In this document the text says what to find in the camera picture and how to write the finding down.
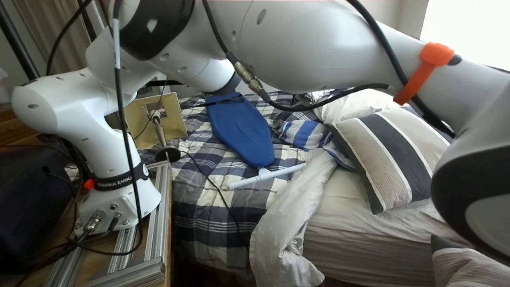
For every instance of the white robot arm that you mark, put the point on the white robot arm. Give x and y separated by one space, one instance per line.
295 44

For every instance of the blue cloth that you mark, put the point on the blue cloth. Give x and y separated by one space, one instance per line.
241 127

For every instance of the white plastic rod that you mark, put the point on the white plastic rod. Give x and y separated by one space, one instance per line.
266 173

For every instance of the blue plaid duvet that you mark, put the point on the blue plaid duvet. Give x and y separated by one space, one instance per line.
212 223

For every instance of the white bed sheet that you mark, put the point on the white bed sheet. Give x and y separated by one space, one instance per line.
320 226

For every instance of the black bag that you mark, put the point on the black bag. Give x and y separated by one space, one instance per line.
34 191

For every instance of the aluminium frame base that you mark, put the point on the aluminium frame base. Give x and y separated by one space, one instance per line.
137 259

